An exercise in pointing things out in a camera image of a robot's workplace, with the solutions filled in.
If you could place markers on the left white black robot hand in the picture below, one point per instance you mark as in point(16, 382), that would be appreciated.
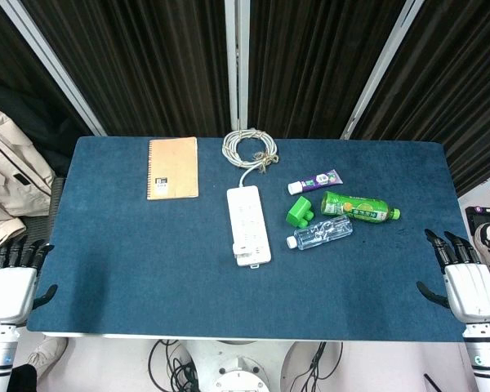
point(8, 294)

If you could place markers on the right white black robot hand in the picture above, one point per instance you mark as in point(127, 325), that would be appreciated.
point(471, 290)

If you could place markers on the white plug adapter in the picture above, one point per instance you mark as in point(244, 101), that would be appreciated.
point(241, 250)

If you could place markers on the white power strip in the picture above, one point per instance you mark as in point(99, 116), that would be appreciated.
point(247, 212)

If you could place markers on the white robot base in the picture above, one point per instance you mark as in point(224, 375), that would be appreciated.
point(241, 367)

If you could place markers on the white shoe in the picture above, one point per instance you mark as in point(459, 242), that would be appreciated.
point(47, 355)

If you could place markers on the black device with purple buttons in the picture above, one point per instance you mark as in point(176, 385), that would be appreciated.
point(473, 216)

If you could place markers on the beige jacket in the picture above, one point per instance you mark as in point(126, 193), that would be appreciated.
point(12, 175)

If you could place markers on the green tea bottle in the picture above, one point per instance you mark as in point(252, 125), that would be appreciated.
point(355, 207)

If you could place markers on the blue table mat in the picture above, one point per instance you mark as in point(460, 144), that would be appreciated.
point(147, 261)

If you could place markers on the clear water bottle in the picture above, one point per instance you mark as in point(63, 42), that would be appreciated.
point(322, 233)

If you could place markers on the purple toothpaste tube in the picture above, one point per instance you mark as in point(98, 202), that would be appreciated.
point(318, 181)

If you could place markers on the green toy block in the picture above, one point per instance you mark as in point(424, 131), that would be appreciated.
point(297, 210)

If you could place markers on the kraft spiral notebook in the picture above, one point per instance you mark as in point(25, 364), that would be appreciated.
point(175, 163)

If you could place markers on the brown twine tie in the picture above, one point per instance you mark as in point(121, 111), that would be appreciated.
point(265, 160)

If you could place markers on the dark pleated curtain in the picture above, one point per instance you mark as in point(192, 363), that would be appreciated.
point(147, 61)

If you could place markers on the white frame post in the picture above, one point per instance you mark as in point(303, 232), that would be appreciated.
point(237, 61)
point(384, 69)
point(53, 69)

